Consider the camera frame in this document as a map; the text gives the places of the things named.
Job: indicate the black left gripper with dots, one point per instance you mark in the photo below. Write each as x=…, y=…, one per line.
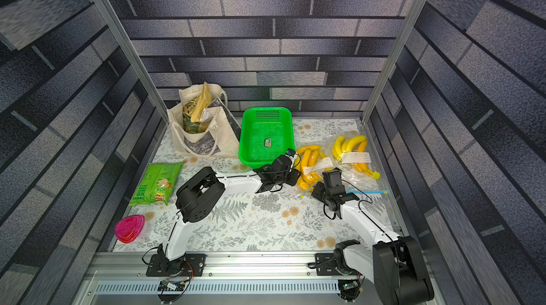
x=295, y=174

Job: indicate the yellow banana bunch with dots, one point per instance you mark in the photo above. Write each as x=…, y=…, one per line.
x=311, y=161
x=353, y=152

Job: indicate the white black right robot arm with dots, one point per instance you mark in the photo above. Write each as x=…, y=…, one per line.
x=395, y=264

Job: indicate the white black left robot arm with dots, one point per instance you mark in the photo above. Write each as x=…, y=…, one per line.
x=200, y=194

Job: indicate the beige canvas tote bag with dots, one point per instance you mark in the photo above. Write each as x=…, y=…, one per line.
x=221, y=138

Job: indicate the green chips bag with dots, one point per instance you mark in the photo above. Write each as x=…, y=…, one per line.
x=157, y=184

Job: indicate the green plastic basket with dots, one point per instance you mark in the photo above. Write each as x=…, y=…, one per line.
x=260, y=123

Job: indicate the right circuit board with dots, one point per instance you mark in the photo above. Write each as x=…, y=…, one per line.
x=349, y=290

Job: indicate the circuit board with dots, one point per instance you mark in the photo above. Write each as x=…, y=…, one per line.
x=349, y=290
x=170, y=291

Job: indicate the snack packets in tote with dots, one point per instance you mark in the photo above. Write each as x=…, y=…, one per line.
x=195, y=100

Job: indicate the left circuit board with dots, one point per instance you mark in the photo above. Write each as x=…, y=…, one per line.
x=170, y=291

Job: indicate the pink plastic container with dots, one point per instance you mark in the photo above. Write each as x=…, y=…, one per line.
x=130, y=228

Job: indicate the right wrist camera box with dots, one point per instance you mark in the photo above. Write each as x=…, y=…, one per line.
x=333, y=182

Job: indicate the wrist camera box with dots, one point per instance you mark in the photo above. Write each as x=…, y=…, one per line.
x=333, y=182
x=291, y=153

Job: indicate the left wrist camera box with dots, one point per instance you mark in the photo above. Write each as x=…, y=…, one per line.
x=291, y=153

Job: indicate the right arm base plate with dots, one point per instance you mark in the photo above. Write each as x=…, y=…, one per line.
x=326, y=265

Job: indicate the aluminium front rail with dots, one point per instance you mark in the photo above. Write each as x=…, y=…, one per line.
x=225, y=273

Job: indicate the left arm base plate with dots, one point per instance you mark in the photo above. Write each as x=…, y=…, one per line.
x=188, y=265

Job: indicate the aluminium frame post right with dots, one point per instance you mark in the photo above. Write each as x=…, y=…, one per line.
x=389, y=66

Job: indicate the aluminium frame post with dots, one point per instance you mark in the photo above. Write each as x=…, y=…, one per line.
x=112, y=20
x=389, y=66

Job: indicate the aluminium frame post left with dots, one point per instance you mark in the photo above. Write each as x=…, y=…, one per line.
x=112, y=20

